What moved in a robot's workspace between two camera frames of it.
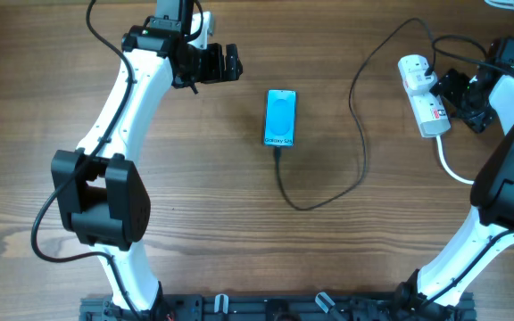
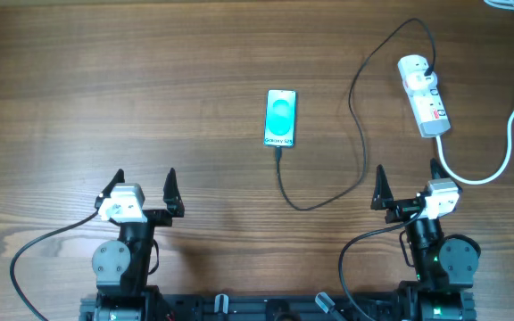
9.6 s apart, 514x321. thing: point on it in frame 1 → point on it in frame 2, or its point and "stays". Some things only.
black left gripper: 215,74 → 162,218
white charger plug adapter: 418,82 stays
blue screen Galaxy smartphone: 280,118 stays
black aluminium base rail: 277,308 stays
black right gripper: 479,119 → 402,209
